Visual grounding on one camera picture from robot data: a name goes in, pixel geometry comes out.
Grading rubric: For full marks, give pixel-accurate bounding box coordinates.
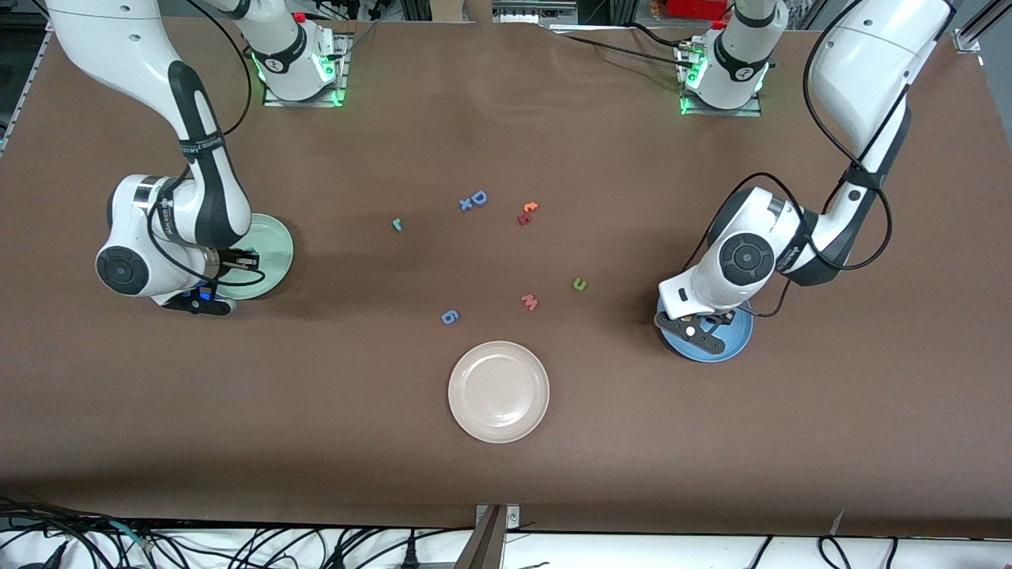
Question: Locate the black cable on table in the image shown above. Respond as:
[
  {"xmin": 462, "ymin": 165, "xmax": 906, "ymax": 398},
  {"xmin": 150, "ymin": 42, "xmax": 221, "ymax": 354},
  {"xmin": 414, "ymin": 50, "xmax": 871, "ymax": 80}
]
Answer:
[{"xmin": 549, "ymin": 24, "xmax": 700, "ymax": 68}]

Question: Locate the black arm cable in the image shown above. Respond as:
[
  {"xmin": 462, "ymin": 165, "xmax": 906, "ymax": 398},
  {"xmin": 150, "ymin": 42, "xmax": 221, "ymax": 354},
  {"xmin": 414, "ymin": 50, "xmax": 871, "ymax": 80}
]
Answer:
[
  {"xmin": 684, "ymin": 0, "xmax": 894, "ymax": 317},
  {"xmin": 146, "ymin": 0, "xmax": 267, "ymax": 289}
]

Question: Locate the beige plate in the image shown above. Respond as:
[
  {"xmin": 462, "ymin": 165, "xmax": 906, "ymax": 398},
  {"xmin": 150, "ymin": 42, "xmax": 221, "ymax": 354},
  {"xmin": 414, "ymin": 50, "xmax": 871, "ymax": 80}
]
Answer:
[{"xmin": 447, "ymin": 341, "xmax": 550, "ymax": 444}]

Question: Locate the mint green plate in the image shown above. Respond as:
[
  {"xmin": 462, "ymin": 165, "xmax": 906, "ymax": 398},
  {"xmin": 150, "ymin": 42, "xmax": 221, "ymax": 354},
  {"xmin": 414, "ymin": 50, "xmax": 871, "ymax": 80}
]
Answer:
[{"xmin": 215, "ymin": 215, "xmax": 294, "ymax": 300}]

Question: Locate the black looped cable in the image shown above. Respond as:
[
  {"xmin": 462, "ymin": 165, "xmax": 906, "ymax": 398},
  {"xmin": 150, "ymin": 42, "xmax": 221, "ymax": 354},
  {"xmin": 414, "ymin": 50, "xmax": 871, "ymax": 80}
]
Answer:
[{"xmin": 817, "ymin": 535, "xmax": 855, "ymax": 569}]

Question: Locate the teal cable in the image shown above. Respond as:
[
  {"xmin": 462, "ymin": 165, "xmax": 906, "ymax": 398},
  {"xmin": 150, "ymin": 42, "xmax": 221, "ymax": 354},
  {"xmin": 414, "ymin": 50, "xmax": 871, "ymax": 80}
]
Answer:
[{"xmin": 107, "ymin": 520, "xmax": 155, "ymax": 552}]

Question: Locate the brown table cover sheet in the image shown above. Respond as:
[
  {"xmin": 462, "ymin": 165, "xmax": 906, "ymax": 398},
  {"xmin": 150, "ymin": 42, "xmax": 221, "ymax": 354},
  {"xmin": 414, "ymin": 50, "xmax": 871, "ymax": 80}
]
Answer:
[{"xmin": 0, "ymin": 17, "xmax": 1012, "ymax": 540}]

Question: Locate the blue plate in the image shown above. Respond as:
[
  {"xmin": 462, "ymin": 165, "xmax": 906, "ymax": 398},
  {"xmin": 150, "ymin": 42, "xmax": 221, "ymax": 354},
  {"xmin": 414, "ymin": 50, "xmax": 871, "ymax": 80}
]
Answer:
[{"xmin": 658, "ymin": 297, "xmax": 753, "ymax": 363}]

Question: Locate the aluminium profile rail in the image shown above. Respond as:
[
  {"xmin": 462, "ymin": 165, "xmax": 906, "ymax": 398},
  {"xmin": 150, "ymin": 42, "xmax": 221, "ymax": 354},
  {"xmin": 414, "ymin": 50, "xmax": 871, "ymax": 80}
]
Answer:
[{"xmin": 953, "ymin": 0, "xmax": 1012, "ymax": 53}]

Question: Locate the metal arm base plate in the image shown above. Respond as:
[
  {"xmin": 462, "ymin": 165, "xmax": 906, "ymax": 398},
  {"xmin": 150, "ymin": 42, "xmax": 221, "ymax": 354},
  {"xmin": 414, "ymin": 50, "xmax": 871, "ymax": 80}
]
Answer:
[
  {"xmin": 674, "ymin": 40, "xmax": 764, "ymax": 118},
  {"xmin": 262, "ymin": 32, "xmax": 353, "ymax": 108}
]

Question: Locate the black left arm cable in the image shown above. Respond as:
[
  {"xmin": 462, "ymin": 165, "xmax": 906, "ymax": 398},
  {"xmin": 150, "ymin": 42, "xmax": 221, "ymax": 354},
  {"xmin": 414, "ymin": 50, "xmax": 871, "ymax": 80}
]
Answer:
[{"xmin": 684, "ymin": 0, "xmax": 894, "ymax": 317}]

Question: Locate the grey metal bar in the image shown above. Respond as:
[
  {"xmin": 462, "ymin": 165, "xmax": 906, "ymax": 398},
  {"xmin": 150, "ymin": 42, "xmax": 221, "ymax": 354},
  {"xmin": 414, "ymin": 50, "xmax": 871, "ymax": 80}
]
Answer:
[{"xmin": 454, "ymin": 506, "xmax": 508, "ymax": 569}]

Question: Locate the red box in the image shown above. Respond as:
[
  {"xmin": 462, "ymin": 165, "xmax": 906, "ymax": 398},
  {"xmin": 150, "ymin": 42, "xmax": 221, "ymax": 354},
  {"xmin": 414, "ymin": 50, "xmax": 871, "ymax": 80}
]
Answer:
[{"xmin": 664, "ymin": 0, "xmax": 730, "ymax": 21}]

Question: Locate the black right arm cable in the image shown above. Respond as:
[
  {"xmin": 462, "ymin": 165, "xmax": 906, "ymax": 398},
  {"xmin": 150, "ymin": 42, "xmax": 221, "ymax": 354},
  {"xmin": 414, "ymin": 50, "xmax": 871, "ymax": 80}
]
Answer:
[{"xmin": 146, "ymin": 0, "xmax": 267, "ymax": 289}]

